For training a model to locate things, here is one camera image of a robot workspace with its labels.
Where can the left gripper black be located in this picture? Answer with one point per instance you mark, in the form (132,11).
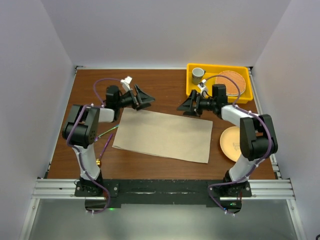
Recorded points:
(142,98)

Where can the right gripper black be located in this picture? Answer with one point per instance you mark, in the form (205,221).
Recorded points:
(188,105)

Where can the beige cloth napkin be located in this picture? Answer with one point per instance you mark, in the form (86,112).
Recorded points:
(164,135)

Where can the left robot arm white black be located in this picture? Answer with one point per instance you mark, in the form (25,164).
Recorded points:
(80,131)

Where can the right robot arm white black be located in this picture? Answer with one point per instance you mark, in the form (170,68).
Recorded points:
(257,140)

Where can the iridescent fork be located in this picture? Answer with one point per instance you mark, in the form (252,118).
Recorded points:
(111,129)

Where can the grey ceramic mug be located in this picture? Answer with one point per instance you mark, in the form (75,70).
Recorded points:
(197,75)

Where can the orange woven coaster plate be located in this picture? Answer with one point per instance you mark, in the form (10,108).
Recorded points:
(234,82)

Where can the golden round plate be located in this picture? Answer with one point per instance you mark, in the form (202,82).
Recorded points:
(230,143)

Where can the gold purple spoon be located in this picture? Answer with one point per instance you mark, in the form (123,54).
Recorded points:
(99,159)

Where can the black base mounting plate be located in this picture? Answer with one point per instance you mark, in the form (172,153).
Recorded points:
(210,193)

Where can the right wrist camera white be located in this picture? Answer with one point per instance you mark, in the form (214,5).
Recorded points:
(202,87)

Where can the aluminium frame rail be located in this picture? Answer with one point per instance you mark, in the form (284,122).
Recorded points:
(278,189)

